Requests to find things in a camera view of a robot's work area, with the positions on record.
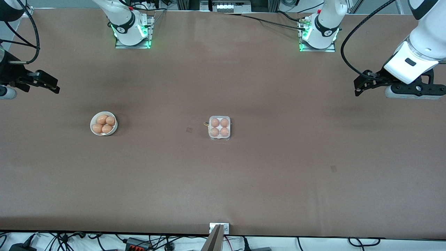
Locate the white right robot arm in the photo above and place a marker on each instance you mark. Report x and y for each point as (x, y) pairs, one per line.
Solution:
(125, 21)

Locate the black power plug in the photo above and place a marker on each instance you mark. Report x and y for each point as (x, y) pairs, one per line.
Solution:
(21, 247)

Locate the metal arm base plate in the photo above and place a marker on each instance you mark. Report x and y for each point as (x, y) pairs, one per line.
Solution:
(315, 50)
(120, 45)

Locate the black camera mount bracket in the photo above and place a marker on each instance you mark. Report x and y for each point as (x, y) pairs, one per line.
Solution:
(414, 90)

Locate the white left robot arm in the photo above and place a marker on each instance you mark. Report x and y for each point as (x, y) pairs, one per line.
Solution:
(324, 29)

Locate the brown egg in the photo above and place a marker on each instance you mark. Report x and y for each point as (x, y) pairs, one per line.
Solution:
(224, 132)
(215, 122)
(97, 128)
(110, 120)
(214, 132)
(101, 120)
(107, 129)
(224, 122)

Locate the silver metal clamp plate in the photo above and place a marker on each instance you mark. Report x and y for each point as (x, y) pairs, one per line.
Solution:
(226, 228)

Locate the white round bowl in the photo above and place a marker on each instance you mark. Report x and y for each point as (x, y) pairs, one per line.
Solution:
(94, 132)

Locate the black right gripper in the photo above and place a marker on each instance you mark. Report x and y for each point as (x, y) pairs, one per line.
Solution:
(10, 72)

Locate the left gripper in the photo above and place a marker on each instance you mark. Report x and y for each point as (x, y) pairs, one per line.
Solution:
(377, 77)

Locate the clear plastic egg box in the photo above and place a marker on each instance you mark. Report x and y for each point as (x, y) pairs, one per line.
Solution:
(219, 138)

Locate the grey aluminium pole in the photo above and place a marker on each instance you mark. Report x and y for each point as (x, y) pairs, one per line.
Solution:
(214, 242)

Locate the white terminal control box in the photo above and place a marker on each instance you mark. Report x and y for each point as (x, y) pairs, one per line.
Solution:
(228, 6)

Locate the black orange power adapter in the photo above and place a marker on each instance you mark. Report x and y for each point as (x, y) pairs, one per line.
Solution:
(137, 244)

